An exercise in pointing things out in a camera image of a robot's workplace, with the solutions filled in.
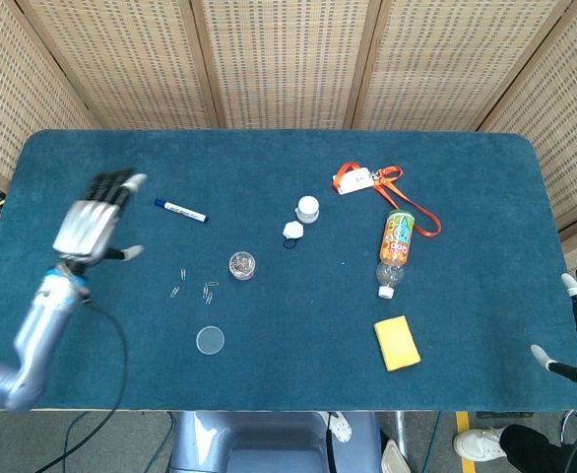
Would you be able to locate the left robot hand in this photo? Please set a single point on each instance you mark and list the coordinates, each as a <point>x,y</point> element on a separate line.
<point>89,224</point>

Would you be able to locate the silver blue robot base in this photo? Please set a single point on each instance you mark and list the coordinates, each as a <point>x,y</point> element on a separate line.
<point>269,438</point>

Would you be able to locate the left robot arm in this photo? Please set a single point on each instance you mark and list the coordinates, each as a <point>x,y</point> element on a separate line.
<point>37,335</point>

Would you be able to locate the clear round container of clips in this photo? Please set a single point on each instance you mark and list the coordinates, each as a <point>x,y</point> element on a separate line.
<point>242,266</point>

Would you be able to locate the blue capped whiteboard marker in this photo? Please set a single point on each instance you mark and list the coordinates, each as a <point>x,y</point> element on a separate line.
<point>182,211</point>

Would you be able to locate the black trouser leg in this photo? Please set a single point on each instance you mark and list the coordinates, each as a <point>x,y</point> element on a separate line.
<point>530,446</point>

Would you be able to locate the woven rattan screen panel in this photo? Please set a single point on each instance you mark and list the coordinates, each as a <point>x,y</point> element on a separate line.
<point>288,59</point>
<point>8,98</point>
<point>569,148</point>
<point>121,64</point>
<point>456,64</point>

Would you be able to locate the white sneaker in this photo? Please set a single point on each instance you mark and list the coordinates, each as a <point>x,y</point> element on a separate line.
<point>478,443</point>

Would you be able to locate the clear round plastic lid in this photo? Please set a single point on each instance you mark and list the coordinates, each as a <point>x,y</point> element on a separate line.
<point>211,340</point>

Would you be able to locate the yellow sponge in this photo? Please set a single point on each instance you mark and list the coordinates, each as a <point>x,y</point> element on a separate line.
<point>397,344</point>

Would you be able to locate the white hexagonal cap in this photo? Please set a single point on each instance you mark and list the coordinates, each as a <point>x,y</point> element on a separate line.
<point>293,230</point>

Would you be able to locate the metal table leg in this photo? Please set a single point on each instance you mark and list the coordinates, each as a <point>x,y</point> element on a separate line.
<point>400,433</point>

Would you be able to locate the white round plastic jar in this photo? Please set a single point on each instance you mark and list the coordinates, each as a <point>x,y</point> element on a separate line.
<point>307,209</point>

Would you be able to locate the orange label plastic bottle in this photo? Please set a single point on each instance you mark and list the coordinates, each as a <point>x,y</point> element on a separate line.
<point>396,241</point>

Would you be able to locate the blue carpet table cover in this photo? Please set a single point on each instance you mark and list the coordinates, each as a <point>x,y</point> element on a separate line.
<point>293,320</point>

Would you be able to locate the white perforated disc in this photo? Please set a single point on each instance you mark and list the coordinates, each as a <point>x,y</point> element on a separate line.
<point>340,428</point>

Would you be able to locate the white id badge card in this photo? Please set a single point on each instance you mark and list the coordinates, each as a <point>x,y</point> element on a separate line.
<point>357,180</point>

